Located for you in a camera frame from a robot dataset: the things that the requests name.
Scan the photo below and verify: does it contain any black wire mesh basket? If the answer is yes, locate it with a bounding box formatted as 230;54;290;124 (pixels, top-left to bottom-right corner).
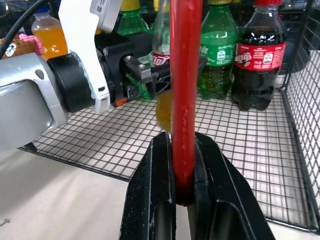
18;0;320;232

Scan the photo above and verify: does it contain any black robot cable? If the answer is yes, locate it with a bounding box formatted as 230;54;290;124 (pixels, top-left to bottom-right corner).
0;0;49;60

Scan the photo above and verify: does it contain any orange juice plastic bottle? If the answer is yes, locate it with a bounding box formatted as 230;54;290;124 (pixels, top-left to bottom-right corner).
31;11;70;61

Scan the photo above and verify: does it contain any red rod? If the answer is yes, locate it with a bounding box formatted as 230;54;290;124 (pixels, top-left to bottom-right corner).
169;0;203;207

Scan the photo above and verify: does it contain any glass bottle with red label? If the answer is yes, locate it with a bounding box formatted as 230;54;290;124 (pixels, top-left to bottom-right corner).
151;0;176;133

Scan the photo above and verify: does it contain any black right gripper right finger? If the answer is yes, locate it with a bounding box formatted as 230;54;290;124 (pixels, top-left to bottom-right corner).
187;132;276;240

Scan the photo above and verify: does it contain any pink soft item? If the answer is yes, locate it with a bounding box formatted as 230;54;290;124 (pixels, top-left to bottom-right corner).
18;32;42;56

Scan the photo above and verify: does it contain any plastic cola bottle red label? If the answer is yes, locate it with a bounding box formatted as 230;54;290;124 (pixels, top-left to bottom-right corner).
230;0;287;112

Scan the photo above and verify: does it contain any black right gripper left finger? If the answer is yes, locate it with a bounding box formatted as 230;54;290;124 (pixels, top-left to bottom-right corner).
119;131;177;240

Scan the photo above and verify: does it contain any green plastic soda bottle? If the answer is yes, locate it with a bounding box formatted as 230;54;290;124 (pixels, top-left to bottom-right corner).
113;0;155;100
196;0;240;100

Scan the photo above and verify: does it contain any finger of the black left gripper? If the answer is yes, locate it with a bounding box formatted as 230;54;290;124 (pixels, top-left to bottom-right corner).
124;55;173;84
149;80;173;96

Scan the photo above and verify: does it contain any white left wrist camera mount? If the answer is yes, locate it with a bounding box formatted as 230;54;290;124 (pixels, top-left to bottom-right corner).
57;0;123;115

